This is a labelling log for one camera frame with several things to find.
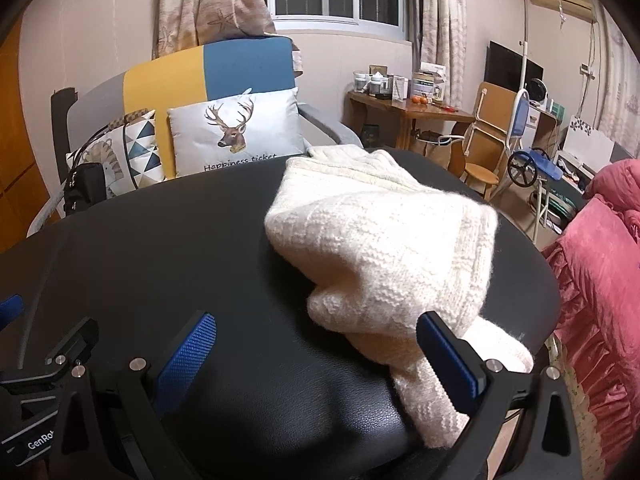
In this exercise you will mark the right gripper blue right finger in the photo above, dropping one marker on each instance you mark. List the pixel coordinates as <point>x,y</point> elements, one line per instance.
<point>456,364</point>

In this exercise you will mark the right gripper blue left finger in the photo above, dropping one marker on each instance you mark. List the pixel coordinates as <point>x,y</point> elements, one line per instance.
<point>178,366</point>

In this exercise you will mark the white knitted sweater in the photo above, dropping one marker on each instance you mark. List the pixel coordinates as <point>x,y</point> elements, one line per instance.
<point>381,249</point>

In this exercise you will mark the pink quilted bedding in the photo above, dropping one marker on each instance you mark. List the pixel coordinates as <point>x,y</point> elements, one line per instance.
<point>595,343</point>

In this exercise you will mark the small round wooden stool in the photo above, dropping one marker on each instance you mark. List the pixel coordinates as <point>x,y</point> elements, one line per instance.
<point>484,176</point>

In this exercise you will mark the black handbag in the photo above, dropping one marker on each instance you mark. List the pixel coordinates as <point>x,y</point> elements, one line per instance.
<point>85,187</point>

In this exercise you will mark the blue wheeled cart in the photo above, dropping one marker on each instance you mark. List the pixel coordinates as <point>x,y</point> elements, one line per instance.
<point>533,167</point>

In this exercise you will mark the geometric triangle pattern cushion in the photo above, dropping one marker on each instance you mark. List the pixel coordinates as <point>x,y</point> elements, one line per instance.
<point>128,152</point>

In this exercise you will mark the folded wooden chair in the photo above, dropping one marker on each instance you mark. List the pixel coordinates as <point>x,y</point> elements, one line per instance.
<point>500,116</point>

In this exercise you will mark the wooden side table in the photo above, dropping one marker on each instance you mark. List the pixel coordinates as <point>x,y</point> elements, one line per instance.
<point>406,112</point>

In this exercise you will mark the deer print white cushion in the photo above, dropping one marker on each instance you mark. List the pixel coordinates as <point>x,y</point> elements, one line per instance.
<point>235,131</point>

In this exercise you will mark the black television screen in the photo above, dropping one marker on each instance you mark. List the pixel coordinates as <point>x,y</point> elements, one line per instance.
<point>503,67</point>

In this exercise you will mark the grey yellow blue sofa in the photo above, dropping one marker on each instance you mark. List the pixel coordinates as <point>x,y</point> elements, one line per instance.
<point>200,74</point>

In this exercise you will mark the right patterned curtain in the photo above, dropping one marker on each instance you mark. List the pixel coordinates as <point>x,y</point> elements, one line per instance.
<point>444,42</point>

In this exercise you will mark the patterned curtain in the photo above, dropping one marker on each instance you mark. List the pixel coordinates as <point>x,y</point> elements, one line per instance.
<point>444,42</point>
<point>184,24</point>

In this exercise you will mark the left patterned curtain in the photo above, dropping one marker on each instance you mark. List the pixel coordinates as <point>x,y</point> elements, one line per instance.
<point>184,24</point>

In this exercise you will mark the wall air conditioner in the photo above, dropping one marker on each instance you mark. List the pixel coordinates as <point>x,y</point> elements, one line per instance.
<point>582,9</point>

